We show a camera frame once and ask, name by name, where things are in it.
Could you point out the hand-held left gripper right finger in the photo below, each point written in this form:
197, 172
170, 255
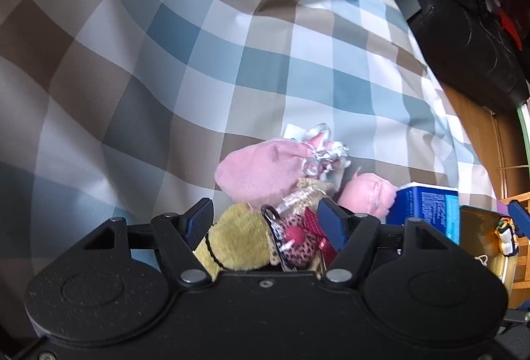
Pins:
331, 223

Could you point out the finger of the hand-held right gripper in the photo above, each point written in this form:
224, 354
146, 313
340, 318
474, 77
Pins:
521, 215

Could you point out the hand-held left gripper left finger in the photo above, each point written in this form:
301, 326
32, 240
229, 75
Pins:
196, 225

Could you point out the beige lace sachet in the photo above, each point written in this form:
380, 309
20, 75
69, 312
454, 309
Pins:
310, 186

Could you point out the yellow plush toy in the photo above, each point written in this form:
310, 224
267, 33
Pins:
240, 236

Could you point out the gold metal tin tray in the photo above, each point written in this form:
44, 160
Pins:
476, 227

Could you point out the pink plush toy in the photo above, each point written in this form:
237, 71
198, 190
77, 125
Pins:
368, 194

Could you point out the wooden chair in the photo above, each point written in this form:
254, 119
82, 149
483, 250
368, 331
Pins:
504, 206

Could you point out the glass coffee table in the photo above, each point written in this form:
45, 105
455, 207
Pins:
525, 136

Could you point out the blue tissue pack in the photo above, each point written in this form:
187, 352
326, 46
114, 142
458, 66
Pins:
430, 207

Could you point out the black leather sofa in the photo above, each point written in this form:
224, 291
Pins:
468, 53

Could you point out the checkered blue beige tablecloth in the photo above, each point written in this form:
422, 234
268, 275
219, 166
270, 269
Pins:
165, 53

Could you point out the red cushion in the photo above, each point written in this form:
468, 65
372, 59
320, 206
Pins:
509, 26

